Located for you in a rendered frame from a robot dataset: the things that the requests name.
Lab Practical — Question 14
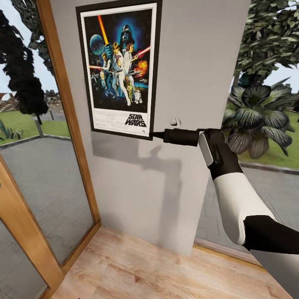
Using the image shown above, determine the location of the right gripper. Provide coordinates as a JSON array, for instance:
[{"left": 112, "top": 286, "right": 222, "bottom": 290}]
[{"left": 149, "top": 129, "right": 188, "bottom": 146}]

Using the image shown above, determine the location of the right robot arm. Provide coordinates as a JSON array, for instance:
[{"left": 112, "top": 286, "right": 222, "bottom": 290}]
[{"left": 149, "top": 117, "right": 299, "bottom": 299}]

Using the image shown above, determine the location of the poster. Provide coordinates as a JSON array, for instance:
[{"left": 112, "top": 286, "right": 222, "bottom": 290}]
[{"left": 76, "top": 0, "right": 163, "bottom": 141}]

